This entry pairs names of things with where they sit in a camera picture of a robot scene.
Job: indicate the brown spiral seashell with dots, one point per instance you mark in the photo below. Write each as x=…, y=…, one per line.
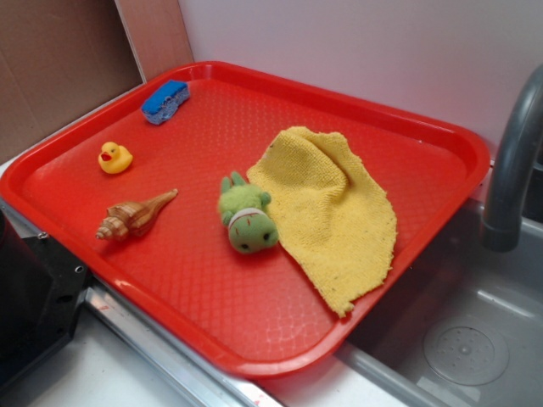
x=132, y=219

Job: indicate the brown cardboard panel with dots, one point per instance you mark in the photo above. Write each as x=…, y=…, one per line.
x=59, y=61

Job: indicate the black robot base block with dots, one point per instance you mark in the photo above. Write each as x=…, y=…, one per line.
x=42, y=288

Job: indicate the green plush turtle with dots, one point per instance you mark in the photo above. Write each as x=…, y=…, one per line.
x=242, y=208

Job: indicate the yellow rubber duck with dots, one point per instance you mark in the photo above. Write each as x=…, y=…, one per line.
x=114, y=158

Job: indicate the grey plastic sink basin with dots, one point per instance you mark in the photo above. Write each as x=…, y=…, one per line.
x=462, y=326

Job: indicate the blue sponge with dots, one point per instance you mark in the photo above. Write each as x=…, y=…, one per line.
x=161, y=105

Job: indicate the yellow microfibre cloth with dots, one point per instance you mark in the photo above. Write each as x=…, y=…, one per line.
x=332, y=217

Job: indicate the grey sink faucet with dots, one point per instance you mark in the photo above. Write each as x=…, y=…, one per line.
x=515, y=189

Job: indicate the red plastic tray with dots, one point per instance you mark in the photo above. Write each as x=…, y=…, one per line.
x=255, y=315

